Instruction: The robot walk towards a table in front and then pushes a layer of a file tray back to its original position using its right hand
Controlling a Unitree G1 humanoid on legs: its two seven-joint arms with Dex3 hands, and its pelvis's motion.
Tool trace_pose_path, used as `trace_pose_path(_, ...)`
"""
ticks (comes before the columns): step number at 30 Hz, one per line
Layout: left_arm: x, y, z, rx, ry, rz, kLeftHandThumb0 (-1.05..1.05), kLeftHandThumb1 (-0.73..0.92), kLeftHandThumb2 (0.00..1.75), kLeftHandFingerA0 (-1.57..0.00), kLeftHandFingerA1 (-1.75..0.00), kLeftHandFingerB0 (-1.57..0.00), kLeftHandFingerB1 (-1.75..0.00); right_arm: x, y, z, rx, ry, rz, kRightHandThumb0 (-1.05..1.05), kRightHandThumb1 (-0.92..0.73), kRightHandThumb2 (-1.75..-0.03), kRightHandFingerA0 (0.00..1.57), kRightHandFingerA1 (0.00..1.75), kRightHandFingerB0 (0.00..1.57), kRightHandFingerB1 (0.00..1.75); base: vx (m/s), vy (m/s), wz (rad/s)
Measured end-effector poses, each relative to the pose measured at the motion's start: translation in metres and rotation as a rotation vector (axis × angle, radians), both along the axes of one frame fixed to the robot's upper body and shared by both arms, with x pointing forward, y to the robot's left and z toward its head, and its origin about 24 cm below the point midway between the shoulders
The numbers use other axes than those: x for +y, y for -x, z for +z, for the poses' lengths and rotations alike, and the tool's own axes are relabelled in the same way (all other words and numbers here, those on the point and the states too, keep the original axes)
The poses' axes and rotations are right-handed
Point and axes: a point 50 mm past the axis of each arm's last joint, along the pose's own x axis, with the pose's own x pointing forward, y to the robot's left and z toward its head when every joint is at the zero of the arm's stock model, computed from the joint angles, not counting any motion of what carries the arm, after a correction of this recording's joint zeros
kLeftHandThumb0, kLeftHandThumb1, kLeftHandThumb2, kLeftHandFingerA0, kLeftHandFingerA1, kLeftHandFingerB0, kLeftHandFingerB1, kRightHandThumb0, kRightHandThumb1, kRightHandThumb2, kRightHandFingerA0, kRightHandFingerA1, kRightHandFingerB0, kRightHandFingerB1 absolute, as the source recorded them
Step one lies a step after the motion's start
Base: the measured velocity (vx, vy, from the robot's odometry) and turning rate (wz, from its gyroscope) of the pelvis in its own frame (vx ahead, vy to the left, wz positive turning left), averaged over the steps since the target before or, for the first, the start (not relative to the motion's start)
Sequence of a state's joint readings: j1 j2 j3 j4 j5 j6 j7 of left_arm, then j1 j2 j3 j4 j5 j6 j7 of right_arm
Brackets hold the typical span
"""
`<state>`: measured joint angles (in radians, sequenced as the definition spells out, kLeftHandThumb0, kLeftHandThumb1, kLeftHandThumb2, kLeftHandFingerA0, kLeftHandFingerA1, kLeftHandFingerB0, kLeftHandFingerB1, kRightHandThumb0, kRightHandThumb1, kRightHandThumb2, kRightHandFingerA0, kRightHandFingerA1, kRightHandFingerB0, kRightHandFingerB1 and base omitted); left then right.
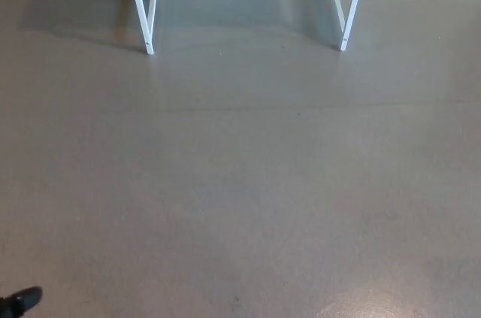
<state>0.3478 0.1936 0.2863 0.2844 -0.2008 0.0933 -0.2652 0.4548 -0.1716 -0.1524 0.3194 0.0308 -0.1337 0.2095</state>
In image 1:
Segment white table leg frame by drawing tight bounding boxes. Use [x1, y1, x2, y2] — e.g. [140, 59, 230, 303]
[126, 0, 161, 56]
[325, 0, 368, 52]

